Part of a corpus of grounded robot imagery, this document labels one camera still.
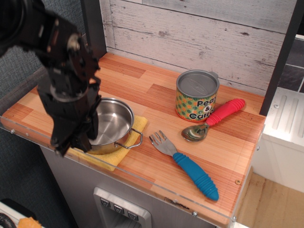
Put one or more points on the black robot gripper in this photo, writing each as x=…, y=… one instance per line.
x=75, y=118

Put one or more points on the small stainless steel pan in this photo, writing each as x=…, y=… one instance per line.
x=116, y=121

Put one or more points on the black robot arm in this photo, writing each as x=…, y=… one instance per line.
x=70, y=91

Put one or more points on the yellow folded cloth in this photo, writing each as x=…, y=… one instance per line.
x=111, y=160

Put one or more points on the clear acrylic edge guard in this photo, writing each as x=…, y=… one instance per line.
x=129, y=178

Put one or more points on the grey toy fridge dispenser panel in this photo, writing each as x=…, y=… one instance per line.
x=116, y=212

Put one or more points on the orange black object corner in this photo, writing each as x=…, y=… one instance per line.
x=14, y=215

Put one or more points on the peas and carrots toy can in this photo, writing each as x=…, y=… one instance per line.
x=196, y=93

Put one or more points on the white toy sink unit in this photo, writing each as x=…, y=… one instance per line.
x=279, y=154

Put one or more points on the blue handled fork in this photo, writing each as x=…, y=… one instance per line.
x=199, y=177

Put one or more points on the red handled spoon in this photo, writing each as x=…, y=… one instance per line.
x=198, y=133

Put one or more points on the dark right vertical post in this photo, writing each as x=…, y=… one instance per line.
x=283, y=56

